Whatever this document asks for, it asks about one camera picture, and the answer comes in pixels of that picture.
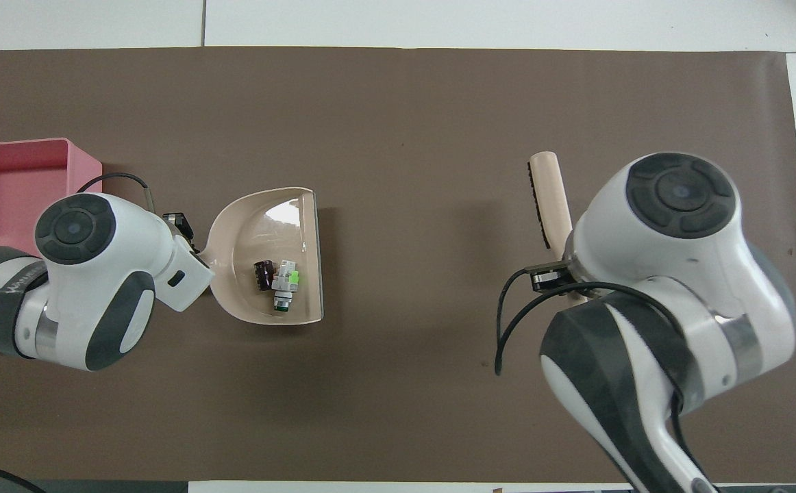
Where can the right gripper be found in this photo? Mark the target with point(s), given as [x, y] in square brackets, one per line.
[550, 276]

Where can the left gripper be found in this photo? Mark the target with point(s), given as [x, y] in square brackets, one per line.
[180, 229]

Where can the beige plastic dustpan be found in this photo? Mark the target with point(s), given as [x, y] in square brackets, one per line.
[244, 236]

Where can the beige brush with black bristles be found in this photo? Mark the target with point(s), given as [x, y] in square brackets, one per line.
[553, 198]

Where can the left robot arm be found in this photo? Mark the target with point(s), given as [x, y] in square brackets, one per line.
[96, 287]

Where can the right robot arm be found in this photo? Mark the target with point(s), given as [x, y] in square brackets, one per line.
[651, 274]

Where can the pink plastic bin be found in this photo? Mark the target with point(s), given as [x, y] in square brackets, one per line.
[14, 185]

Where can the dark cylindrical capacitor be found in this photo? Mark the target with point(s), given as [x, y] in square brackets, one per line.
[264, 275]

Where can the white and green connector block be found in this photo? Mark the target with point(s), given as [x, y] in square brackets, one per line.
[287, 275]

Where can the white push button switch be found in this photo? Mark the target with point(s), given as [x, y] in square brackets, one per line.
[282, 301]

